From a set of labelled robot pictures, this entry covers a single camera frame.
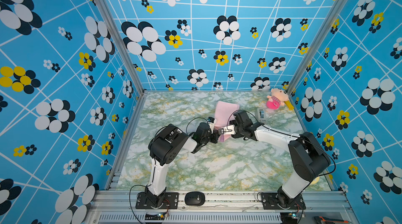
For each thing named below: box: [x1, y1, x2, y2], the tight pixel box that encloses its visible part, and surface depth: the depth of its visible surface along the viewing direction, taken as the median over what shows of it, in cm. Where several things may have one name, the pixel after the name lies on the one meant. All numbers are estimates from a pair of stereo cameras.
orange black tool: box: [314, 215, 350, 224], surface depth 70 cm
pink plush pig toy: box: [266, 87, 290, 110], surface depth 110 cm
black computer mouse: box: [184, 191, 206, 207], surface depth 74 cm
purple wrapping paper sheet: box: [214, 100, 240, 143], surface depth 100 cm
